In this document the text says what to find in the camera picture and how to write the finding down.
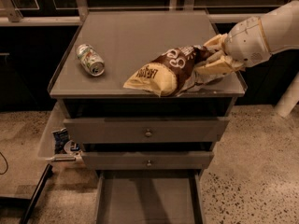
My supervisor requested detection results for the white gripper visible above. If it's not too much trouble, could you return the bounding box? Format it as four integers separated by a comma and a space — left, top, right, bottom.
194, 17, 271, 75

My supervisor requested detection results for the brown chip bag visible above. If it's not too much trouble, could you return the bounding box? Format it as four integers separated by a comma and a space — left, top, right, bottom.
123, 46, 227, 96

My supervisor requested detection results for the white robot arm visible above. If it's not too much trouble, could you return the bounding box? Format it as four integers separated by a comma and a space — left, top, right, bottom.
194, 0, 299, 77

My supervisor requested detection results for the top grey drawer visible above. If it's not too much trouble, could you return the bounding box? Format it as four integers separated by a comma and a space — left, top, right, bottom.
64, 118, 229, 144

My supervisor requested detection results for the grey drawer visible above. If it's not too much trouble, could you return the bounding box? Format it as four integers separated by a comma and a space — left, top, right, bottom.
64, 118, 229, 144
93, 170, 206, 224
81, 151, 214, 170

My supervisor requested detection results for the grey drawer cabinet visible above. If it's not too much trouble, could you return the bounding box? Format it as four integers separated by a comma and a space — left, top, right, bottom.
47, 10, 249, 179

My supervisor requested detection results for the middle grey drawer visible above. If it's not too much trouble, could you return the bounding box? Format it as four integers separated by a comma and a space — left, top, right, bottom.
81, 151, 214, 170

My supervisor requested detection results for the bottom grey drawer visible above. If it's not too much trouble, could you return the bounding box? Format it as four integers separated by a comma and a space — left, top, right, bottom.
93, 170, 206, 224

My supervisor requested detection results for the green soda can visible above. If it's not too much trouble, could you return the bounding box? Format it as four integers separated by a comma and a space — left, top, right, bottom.
76, 44, 105, 77

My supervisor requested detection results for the white round packet in bin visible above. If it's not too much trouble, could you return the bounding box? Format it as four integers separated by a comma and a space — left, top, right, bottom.
64, 140, 80, 155

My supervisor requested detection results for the blue snack packet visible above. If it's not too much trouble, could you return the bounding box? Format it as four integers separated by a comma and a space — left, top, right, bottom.
52, 128, 69, 154

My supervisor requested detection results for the clear plastic storage bin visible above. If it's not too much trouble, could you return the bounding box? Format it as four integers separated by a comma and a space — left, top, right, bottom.
37, 103, 85, 168

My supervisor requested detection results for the black metal floor bar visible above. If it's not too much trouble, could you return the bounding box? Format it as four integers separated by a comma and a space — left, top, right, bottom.
19, 164, 53, 224

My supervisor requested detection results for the black floor cable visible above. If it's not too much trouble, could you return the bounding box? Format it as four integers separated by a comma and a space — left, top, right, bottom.
0, 151, 9, 175

